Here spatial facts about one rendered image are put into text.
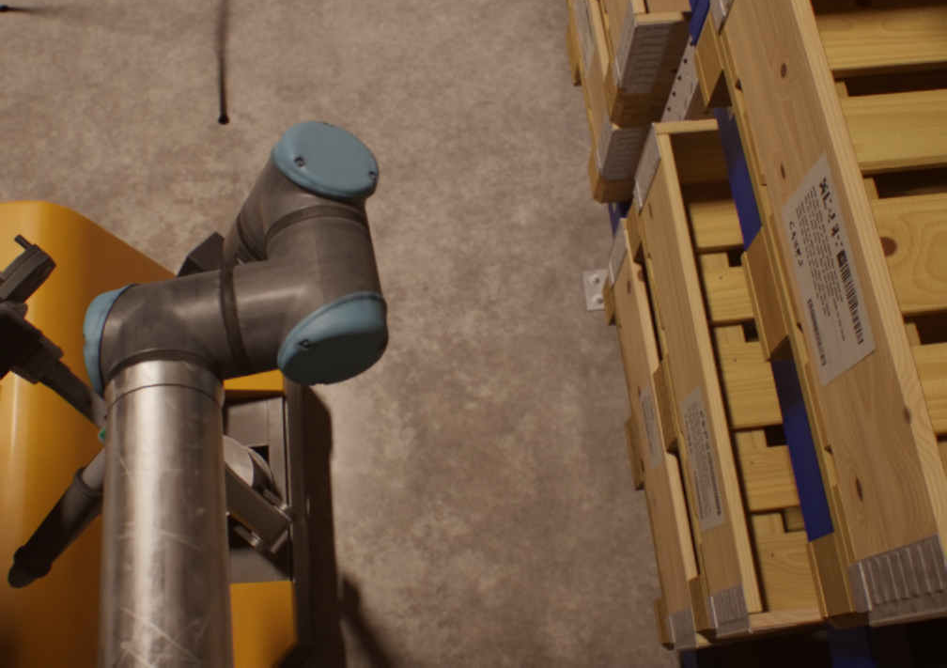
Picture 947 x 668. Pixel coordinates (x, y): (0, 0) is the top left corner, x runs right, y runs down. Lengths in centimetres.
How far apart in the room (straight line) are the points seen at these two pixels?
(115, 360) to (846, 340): 69
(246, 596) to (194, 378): 132
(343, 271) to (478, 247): 182
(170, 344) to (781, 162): 71
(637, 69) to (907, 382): 107
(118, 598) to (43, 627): 95
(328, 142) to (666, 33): 105
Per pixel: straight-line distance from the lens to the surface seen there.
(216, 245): 102
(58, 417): 169
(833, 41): 137
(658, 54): 186
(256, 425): 218
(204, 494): 71
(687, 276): 156
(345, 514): 241
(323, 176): 83
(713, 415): 149
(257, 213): 88
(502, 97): 282
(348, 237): 81
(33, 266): 112
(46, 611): 163
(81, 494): 109
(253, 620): 206
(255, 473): 202
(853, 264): 102
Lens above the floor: 236
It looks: 69 degrees down
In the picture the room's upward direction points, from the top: 1 degrees clockwise
